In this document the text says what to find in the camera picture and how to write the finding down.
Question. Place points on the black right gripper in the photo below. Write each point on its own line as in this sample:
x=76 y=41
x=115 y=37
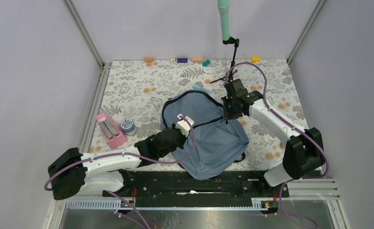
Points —
x=228 y=114

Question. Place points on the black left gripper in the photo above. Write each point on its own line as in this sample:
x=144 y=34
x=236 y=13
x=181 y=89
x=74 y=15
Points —
x=183 y=137

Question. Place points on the blue grey backpack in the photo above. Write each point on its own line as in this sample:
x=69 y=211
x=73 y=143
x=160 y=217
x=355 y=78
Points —
x=216 y=143

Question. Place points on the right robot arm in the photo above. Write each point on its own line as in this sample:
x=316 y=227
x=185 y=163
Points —
x=303 y=147

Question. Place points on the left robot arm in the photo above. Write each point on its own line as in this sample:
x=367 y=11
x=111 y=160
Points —
x=74 y=172

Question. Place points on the blue round cleaning gel jar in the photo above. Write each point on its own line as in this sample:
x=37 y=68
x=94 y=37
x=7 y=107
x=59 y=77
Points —
x=128 y=126

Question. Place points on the light blue glue tube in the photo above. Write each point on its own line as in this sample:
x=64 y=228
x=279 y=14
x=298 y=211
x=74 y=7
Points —
x=200 y=88

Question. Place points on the yellow toy block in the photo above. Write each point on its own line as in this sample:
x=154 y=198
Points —
x=255 y=59

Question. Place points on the pink transparent pencil case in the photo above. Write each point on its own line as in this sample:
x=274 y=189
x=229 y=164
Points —
x=111 y=131

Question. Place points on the teal toy block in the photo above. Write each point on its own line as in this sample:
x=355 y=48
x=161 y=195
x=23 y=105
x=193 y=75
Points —
x=206 y=63

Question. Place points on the long tan wooden block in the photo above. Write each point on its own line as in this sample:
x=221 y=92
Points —
x=197 y=59

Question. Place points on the black mini tripod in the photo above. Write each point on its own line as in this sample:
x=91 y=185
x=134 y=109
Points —
x=235 y=42

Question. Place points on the purple toy brick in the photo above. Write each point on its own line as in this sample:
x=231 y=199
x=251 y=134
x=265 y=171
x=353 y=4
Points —
x=182 y=60

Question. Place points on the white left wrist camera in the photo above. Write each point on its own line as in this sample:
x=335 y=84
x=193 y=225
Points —
x=184 y=124

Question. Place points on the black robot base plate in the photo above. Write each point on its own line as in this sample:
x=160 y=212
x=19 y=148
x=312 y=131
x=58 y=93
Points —
x=179 y=189

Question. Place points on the aluminium frame rail right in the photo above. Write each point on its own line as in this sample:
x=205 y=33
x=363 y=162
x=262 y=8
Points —
x=305 y=31

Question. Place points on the mint green microphone handle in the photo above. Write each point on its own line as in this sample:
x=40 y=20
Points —
x=223 y=7

